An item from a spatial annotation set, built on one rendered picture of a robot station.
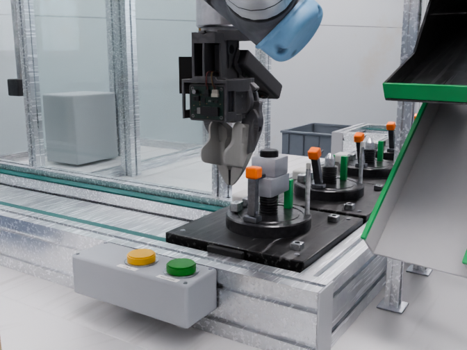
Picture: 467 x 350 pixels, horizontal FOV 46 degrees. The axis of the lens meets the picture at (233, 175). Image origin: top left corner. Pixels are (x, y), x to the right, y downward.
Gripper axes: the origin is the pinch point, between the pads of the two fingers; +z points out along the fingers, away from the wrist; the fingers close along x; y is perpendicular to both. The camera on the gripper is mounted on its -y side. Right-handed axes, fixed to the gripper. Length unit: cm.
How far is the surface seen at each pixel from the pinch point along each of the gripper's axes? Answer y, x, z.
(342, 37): -348, -119, -31
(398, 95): -3.4, 21.9, -12.0
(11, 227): 7.1, -42.4, 13.2
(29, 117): -25, -77, -1
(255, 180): -5.3, 0.6, 1.7
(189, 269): 11.3, 0.3, 10.5
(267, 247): -1.2, 5.1, 10.4
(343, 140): -128, -32, 14
